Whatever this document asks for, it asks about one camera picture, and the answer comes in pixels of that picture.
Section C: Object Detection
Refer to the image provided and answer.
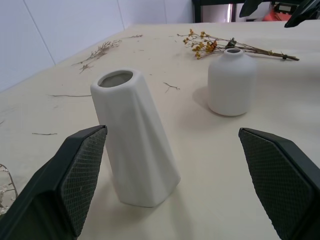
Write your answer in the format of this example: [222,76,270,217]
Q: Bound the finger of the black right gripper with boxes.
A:
[239,0,266,18]
[284,0,320,28]

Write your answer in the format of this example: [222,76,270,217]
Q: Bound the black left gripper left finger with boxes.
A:
[0,125,109,240]

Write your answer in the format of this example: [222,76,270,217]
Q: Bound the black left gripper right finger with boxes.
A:
[238,127,320,240]

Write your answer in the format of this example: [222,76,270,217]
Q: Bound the short round white vase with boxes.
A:
[207,48,258,117]

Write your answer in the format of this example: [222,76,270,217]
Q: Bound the tall white twisted vase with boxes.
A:
[89,67,182,208]

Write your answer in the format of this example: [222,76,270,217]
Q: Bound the orange object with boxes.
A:
[264,9,291,24]

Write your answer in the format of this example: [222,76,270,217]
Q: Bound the yellow dried flower bunch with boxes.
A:
[176,28,300,62]

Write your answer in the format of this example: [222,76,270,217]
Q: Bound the small forked brown twig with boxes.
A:
[163,82,181,93]

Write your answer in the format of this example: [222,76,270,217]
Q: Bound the brown dried twig bunch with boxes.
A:
[71,39,123,74]

